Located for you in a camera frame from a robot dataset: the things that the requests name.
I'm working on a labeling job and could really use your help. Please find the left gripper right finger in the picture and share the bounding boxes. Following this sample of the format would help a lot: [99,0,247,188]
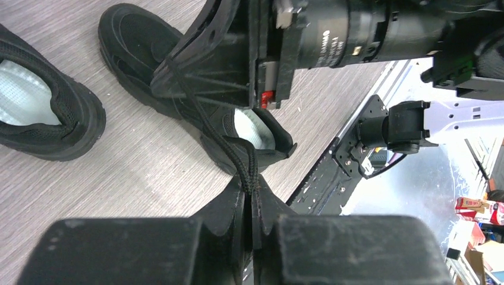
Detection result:
[250,175,452,284]

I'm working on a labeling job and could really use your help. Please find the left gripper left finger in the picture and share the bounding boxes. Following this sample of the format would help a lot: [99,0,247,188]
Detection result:
[17,177,245,284]

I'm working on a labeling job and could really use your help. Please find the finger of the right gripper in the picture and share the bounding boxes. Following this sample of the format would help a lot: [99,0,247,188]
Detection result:
[150,1,251,107]

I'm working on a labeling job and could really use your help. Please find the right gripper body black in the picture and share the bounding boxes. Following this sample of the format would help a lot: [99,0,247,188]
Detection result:
[248,0,390,111]

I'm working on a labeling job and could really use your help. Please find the black shoe with laces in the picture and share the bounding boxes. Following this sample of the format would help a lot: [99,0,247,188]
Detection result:
[97,3,298,176]

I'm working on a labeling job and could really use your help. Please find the black shoelace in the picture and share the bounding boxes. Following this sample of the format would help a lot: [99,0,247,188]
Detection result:
[174,73,259,195]

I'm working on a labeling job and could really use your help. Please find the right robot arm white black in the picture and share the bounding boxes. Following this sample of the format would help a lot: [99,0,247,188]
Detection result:
[150,1,503,109]

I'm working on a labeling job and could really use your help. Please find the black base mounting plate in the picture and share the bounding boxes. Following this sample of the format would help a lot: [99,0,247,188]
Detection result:
[286,95,388,216]

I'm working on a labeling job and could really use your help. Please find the black shoe tied left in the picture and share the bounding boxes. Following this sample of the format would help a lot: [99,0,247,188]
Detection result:
[1,26,106,162]

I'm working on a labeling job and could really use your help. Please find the red white box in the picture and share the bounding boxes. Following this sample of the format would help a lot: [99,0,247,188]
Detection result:
[455,197,503,226]

